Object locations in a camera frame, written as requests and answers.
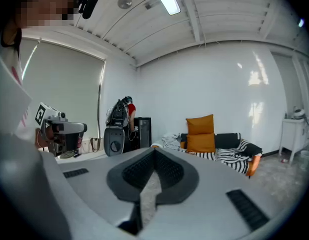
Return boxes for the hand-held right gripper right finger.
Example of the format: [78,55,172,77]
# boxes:
[143,147,283,240]

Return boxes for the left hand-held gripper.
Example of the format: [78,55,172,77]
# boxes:
[34,102,88,159]

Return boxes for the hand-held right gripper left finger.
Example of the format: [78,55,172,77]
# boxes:
[40,146,156,240]

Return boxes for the orange sofa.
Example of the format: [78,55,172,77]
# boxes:
[151,132,263,178]

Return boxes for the person's left hand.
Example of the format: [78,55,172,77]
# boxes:
[35,127,55,150]

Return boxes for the grey slippers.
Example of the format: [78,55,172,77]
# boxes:
[59,150,82,160]

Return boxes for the beige tote bag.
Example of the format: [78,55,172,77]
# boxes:
[89,136,102,153]

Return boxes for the grey roller blind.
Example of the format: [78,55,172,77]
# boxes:
[20,37,107,146]

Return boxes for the orange cushion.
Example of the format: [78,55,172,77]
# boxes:
[185,113,216,136]
[186,132,217,154]

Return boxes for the black cabinet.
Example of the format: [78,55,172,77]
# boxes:
[124,116,153,154]

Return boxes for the white garment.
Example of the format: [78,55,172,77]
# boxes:
[161,133,181,146]

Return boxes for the beige printed shirt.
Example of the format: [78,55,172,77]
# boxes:
[0,37,41,149]

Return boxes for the clear plastic bin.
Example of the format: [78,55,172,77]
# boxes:
[299,149,309,171]

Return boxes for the white cabinet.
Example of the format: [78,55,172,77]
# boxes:
[278,113,309,164]

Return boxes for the white round appliance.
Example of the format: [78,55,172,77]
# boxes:
[291,106,308,121]

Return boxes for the person's head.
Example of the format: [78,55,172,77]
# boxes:
[9,0,79,47]

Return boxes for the round smoke detector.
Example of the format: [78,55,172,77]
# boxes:
[117,0,133,10]

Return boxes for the black head-mounted camera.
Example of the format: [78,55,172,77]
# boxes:
[77,0,102,20]

